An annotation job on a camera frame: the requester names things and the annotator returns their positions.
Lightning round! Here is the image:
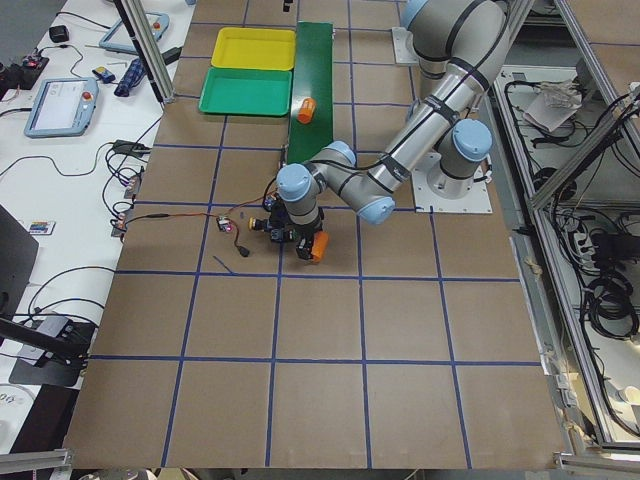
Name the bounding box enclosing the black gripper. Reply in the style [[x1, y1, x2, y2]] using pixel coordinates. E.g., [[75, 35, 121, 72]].
[[269, 202, 324, 260]]

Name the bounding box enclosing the plain orange cylinder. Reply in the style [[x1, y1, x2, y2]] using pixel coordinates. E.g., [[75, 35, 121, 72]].
[[311, 230, 330, 264]]

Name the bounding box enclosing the orange cylinder with 4680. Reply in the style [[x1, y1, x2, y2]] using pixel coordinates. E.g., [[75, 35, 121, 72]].
[[297, 97, 317, 125]]

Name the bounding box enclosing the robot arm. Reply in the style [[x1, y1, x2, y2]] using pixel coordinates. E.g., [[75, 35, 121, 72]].
[[401, 0, 510, 88], [276, 53, 505, 263]]

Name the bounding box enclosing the small motor controller board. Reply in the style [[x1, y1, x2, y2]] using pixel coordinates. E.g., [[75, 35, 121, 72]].
[[216, 215, 234, 233]]

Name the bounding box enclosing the green plastic tray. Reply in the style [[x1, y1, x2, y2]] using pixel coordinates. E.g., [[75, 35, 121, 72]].
[[199, 67, 293, 117]]

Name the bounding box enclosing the green conveyor belt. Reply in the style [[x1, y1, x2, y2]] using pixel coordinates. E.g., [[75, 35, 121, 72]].
[[281, 21, 334, 167]]

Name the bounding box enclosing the yellow plastic tray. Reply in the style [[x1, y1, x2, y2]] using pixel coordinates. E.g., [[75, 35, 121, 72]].
[[211, 27, 296, 71]]

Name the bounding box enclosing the teach pendant near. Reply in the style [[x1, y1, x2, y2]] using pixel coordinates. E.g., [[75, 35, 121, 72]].
[[24, 77, 99, 139]]

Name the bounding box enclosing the teach pendant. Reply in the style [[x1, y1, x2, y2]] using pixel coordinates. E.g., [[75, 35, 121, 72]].
[[98, 10, 171, 54], [24, 77, 99, 139]]

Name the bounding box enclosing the teach pendant far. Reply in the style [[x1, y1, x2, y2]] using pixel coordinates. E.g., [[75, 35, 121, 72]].
[[98, 10, 171, 54]]

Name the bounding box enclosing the red black power cable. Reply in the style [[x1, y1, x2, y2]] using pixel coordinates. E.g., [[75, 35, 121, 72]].
[[112, 192, 281, 236]]

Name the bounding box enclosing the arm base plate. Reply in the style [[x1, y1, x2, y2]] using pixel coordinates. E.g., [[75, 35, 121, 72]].
[[411, 152, 493, 215], [391, 27, 421, 66]]

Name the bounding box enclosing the aluminium frame post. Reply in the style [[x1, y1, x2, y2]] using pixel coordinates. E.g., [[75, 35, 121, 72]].
[[114, 0, 175, 105]]

